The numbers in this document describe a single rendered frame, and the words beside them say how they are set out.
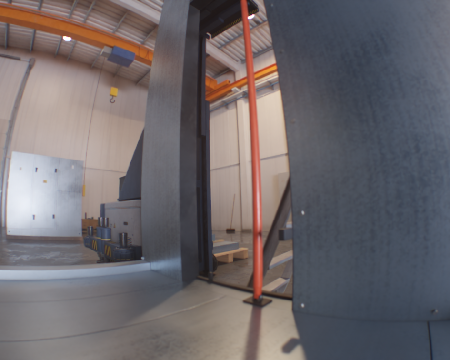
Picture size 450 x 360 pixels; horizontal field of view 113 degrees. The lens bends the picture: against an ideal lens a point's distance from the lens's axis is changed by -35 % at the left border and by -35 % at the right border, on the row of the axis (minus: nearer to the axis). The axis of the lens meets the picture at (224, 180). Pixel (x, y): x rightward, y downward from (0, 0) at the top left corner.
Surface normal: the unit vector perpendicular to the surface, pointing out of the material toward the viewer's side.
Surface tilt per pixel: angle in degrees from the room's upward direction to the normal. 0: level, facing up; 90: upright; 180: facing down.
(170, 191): 90
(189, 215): 90
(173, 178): 90
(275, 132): 90
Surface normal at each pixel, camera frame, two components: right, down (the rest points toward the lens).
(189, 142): 0.73, -0.12
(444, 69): -0.68, -0.09
